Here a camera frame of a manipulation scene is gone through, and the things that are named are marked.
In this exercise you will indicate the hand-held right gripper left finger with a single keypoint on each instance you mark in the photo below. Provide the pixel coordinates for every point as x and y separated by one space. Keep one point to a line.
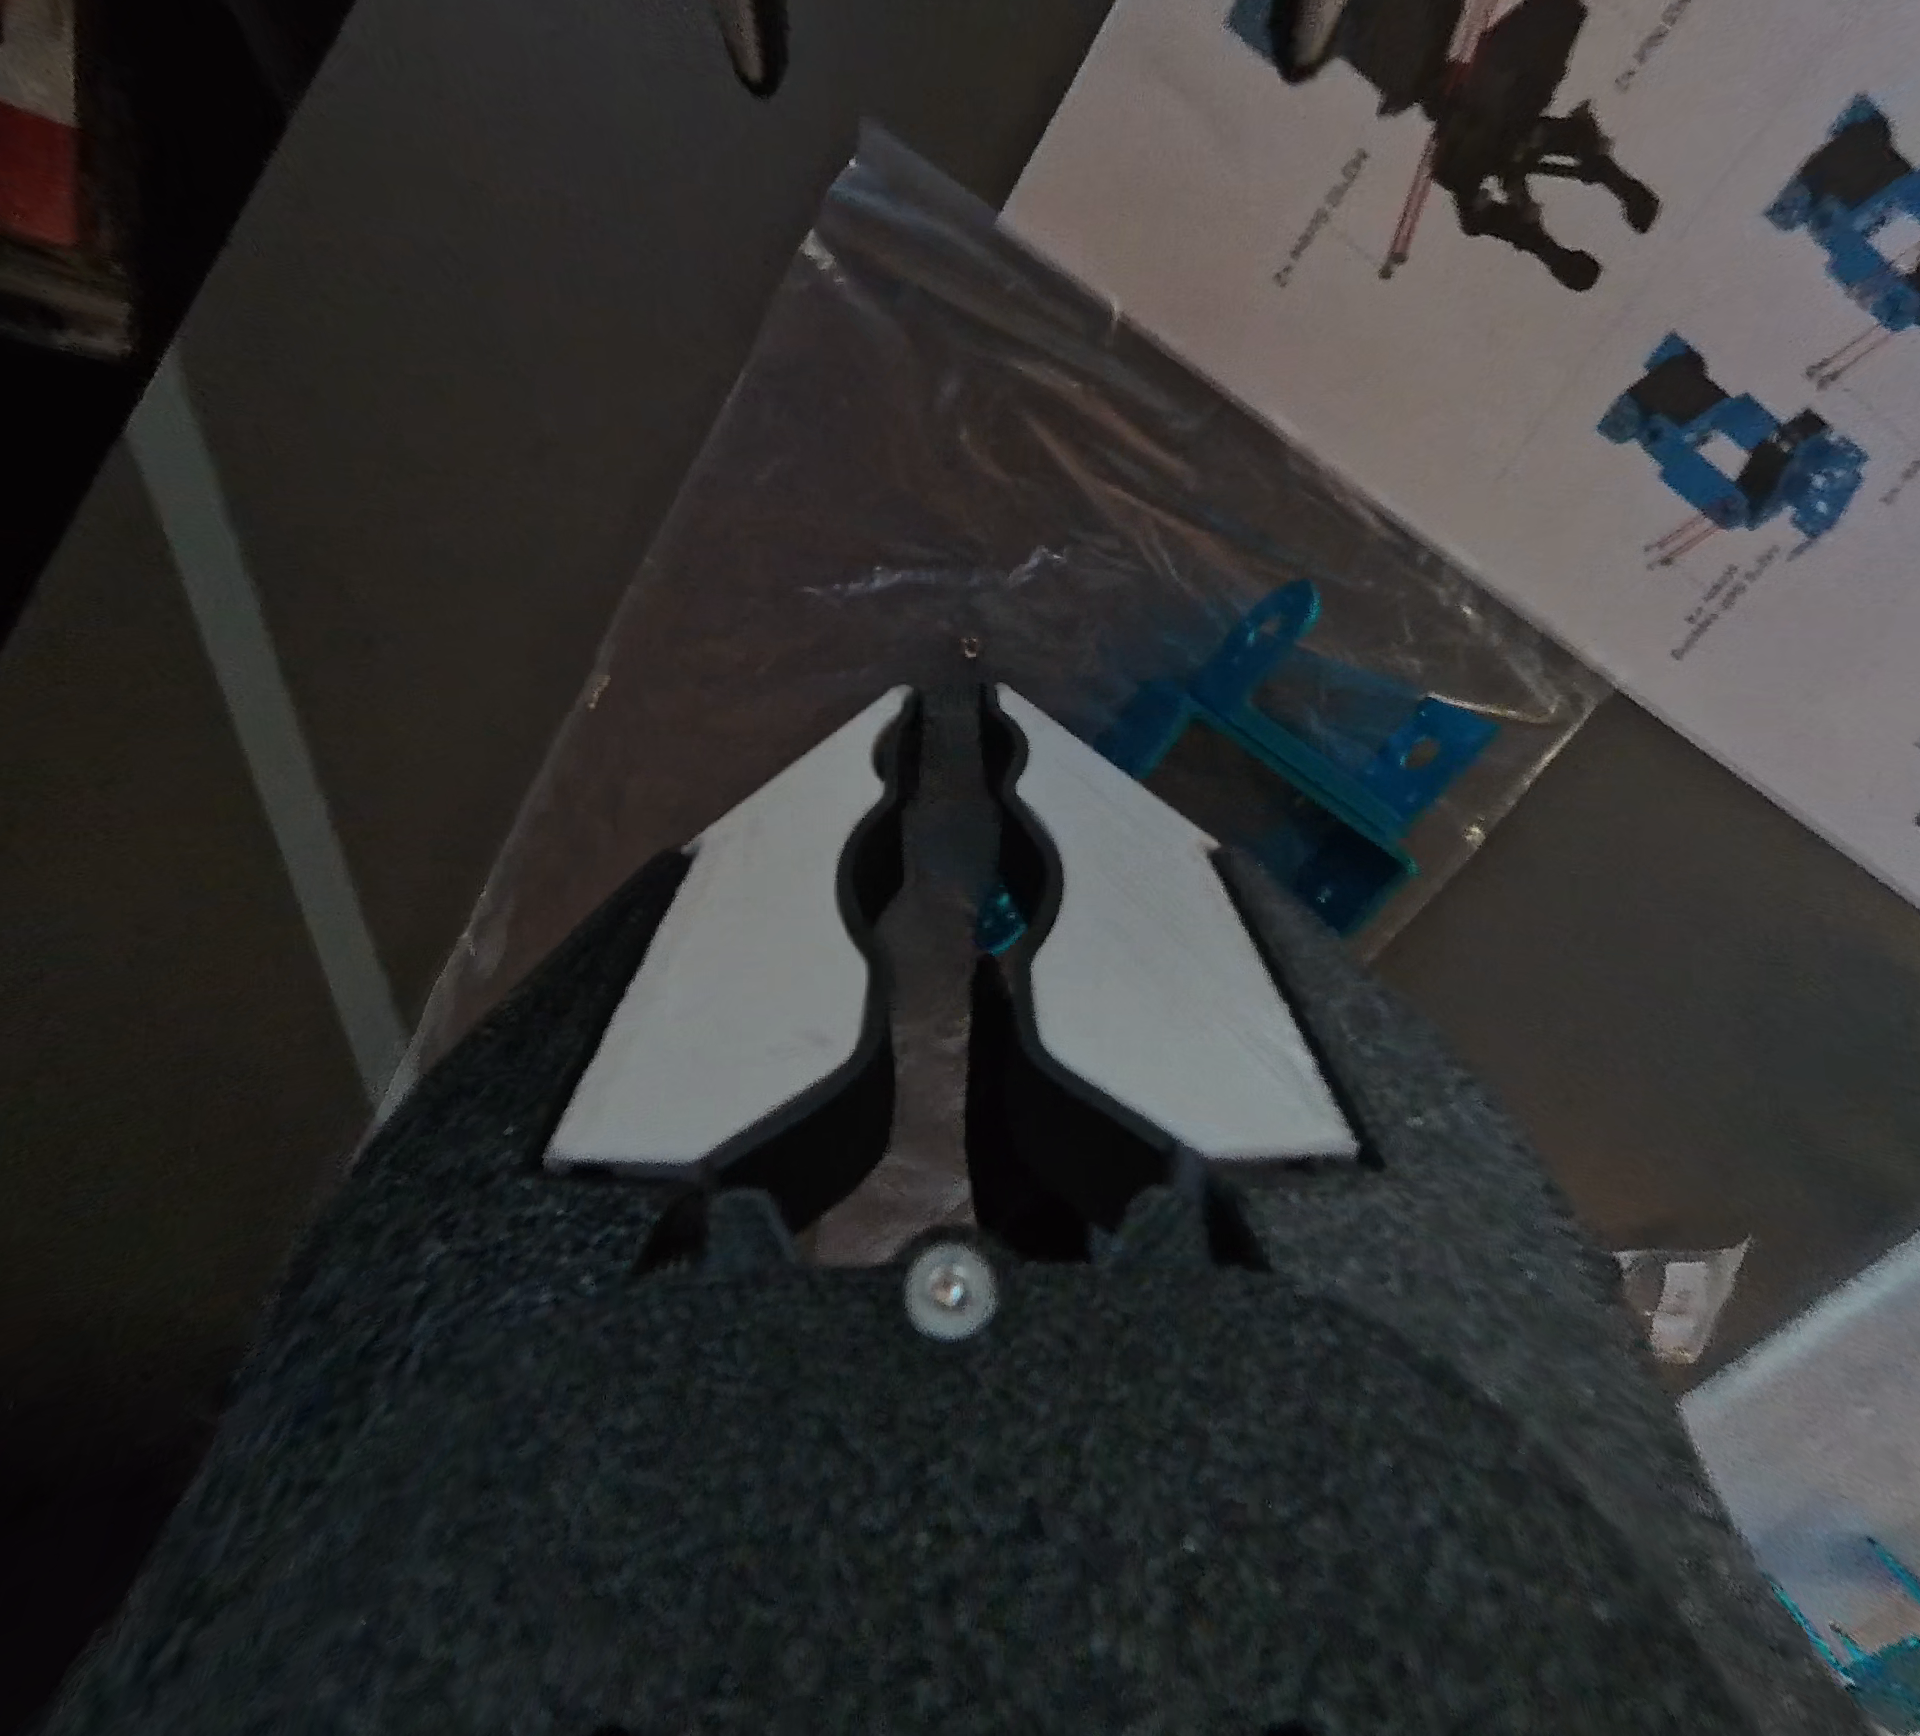
705 1016

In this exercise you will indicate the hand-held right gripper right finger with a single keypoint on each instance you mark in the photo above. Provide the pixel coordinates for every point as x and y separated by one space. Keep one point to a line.
1170 1016

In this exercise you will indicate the dark grey desk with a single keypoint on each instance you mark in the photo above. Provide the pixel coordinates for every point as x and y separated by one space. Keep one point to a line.
524 266

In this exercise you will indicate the white assembly instruction sheet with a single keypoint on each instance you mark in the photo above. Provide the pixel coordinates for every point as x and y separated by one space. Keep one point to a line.
1201 236

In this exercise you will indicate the short blue metal U bracket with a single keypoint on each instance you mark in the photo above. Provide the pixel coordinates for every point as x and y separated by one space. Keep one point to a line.
1274 626

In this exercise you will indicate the long blue metal U bracket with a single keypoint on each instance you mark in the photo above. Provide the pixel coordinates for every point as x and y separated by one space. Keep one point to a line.
1358 880

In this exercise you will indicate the white foam sheet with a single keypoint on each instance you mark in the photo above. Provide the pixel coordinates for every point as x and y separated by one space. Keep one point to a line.
1831 1406

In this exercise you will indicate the clear plastic bag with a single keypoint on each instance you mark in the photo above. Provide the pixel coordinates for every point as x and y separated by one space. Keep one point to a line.
975 417

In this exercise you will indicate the pile of small parts bags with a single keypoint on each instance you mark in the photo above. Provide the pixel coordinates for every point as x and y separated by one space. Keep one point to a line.
1688 1300

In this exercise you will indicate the red and white printed box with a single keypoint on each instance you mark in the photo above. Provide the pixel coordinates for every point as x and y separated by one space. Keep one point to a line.
38 146

